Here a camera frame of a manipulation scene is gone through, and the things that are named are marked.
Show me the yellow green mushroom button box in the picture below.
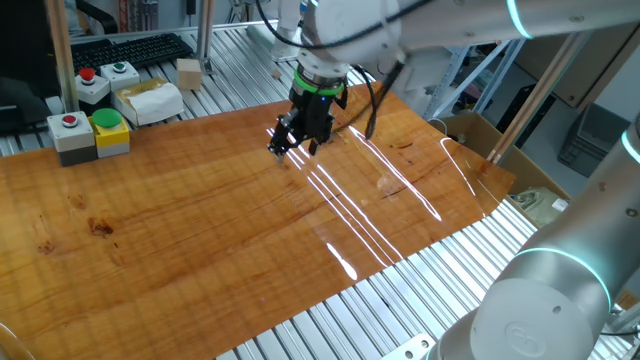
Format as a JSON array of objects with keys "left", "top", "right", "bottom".
[{"left": 88, "top": 107, "right": 131, "bottom": 159}]

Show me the aluminium arm base plate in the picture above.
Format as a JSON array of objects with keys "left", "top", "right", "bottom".
[{"left": 379, "top": 332, "right": 437, "bottom": 360}]

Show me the tan upright post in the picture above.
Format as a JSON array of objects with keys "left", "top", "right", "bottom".
[{"left": 44, "top": 0, "right": 81, "bottom": 115}]

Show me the black case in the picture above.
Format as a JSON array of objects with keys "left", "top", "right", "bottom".
[{"left": 494, "top": 83, "right": 557, "bottom": 150}]

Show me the glossy wood-grain mat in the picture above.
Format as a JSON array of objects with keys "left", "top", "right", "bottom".
[{"left": 0, "top": 81, "right": 517, "bottom": 360}]

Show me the grey red button box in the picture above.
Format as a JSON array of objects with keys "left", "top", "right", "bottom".
[{"left": 46, "top": 112, "right": 98, "bottom": 168}]

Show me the brown wooden cabinet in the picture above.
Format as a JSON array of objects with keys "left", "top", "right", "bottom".
[{"left": 513, "top": 20, "right": 640, "bottom": 110}]

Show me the white stand base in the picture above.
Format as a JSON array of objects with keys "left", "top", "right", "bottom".
[{"left": 247, "top": 0, "right": 321, "bottom": 64}]

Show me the black keyboard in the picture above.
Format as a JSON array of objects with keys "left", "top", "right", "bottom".
[{"left": 69, "top": 32, "right": 195, "bottom": 72}]

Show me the dark grey plastic crate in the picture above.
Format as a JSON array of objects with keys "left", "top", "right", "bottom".
[{"left": 557, "top": 102, "right": 632, "bottom": 179}]

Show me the large wooden cube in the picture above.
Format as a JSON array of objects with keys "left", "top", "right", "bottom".
[{"left": 175, "top": 57, "right": 203, "bottom": 92}]

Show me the plastic bag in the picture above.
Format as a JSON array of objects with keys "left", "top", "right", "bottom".
[{"left": 509, "top": 187, "right": 571, "bottom": 229}]

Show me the tissue box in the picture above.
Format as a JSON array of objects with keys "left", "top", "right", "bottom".
[{"left": 110, "top": 77, "right": 185, "bottom": 127}]

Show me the small red button box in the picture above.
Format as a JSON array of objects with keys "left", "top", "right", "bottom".
[{"left": 74, "top": 67, "right": 111, "bottom": 106}]

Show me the black chair armrest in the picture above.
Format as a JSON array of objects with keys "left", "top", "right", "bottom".
[{"left": 74, "top": 0, "right": 120, "bottom": 35}]

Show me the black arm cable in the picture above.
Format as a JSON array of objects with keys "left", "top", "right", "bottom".
[{"left": 254, "top": 0, "right": 436, "bottom": 141}]

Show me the grey metal shelf frame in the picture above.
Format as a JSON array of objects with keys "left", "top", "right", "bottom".
[{"left": 422, "top": 38, "right": 527, "bottom": 121}]

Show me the small green button box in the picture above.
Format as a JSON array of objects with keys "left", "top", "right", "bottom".
[{"left": 99, "top": 60, "right": 141, "bottom": 92}]

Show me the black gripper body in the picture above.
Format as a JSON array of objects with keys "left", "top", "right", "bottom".
[{"left": 289, "top": 88, "right": 349, "bottom": 144}]

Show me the aluminium upright post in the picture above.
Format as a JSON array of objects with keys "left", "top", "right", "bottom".
[{"left": 195, "top": 0, "right": 216, "bottom": 75}]

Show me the cardboard box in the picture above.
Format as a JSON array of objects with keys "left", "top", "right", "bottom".
[{"left": 428, "top": 111, "right": 572, "bottom": 229}]

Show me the slanted tan rod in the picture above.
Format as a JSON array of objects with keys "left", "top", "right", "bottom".
[{"left": 485, "top": 30, "right": 596, "bottom": 165}]

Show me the black monitor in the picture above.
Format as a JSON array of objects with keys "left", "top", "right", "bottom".
[{"left": 0, "top": 0, "right": 66, "bottom": 135}]

